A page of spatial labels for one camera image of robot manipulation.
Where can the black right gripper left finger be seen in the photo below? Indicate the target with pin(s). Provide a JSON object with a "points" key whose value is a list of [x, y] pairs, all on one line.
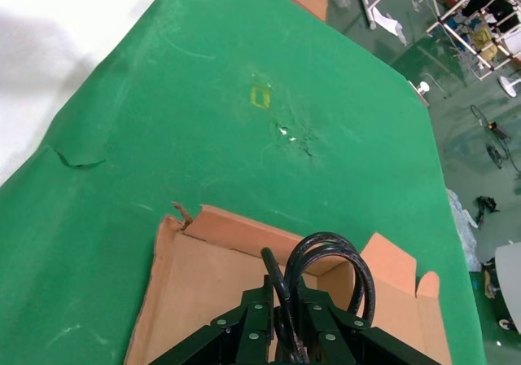
{"points": [[244, 332]]}

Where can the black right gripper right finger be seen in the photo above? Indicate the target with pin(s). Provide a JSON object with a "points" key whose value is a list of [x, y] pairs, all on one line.
{"points": [[334, 340]]}

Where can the open cardboard box torn rim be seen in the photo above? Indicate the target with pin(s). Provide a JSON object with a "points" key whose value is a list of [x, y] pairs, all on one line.
{"points": [[203, 283]]}

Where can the green table cloth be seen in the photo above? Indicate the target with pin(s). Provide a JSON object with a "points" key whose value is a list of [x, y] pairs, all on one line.
{"points": [[203, 137]]}

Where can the clear plastic sheet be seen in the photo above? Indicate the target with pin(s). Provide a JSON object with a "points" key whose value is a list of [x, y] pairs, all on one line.
{"points": [[464, 226]]}

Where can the grey round base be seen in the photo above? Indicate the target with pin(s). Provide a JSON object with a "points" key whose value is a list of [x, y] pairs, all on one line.
{"points": [[510, 283]]}

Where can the black rag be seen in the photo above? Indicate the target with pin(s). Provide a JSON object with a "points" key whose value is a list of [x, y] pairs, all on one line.
{"points": [[486, 206]]}

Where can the white floor stand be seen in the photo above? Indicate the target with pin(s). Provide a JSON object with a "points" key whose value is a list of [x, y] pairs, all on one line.
{"points": [[367, 10]]}

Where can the white crumpled cloth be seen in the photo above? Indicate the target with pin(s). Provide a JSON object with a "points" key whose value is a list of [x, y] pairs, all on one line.
{"points": [[390, 25]]}

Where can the black power strip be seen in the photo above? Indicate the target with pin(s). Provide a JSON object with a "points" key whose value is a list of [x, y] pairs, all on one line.
{"points": [[497, 128]]}

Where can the white standing fan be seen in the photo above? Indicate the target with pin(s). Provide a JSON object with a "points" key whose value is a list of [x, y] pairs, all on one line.
{"points": [[509, 86]]}

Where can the white pipe rack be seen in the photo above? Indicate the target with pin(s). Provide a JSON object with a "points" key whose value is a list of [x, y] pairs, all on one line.
{"points": [[487, 61]]}

